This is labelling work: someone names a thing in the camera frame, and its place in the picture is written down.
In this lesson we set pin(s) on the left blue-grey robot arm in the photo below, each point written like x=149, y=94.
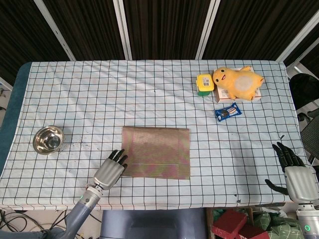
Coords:
x=79, y=211

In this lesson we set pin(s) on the red box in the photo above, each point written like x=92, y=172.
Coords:
x=254, y=234
x=228, y=222

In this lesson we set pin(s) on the blue cookie packet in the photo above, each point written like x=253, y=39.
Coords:
x=228, y=112

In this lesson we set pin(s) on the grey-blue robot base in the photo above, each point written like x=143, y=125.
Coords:
x=149, y=224

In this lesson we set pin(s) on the teal table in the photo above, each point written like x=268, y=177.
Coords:
x=12, y=104

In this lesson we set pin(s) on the green container with yellow lid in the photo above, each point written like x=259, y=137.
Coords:
x=205, y=84

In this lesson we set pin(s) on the white double frame post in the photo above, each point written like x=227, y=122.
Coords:
x=123, y=30

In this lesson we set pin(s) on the yellow plush toy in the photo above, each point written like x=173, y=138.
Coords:
x=239, y=83

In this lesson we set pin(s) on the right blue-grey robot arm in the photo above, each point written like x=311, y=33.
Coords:
x=309, y=221

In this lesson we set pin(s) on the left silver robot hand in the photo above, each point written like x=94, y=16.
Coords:
x=109, y=173

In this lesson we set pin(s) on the white black-checked tablecloth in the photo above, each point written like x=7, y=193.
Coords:
x=149, y=94

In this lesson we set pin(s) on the black office chair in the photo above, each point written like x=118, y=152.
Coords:
x=305, y=87

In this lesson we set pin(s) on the stainless steel bowl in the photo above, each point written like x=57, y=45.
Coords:
x=48, y=140

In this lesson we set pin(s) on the white cardboard box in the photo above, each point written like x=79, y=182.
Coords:
x=221, y=95

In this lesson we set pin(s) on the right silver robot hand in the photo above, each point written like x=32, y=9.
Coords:
x=302, y=184

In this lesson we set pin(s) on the green patterned cloth bag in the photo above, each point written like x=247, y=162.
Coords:
x=279, y=226

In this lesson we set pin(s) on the brown woven placemat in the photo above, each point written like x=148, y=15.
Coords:
x=155, y=152

